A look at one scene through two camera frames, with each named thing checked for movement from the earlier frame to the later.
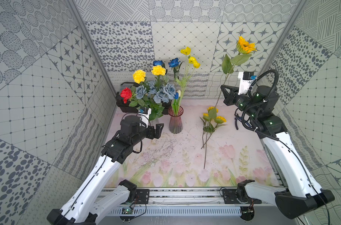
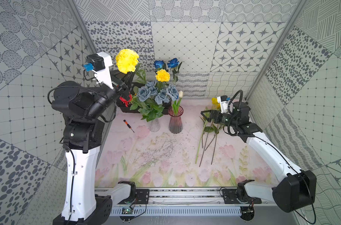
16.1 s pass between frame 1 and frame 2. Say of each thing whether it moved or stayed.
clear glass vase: stayed
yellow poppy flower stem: moved
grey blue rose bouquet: stayed
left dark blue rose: stayed
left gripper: moved
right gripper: moved
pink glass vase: stayed
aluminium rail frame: stayed
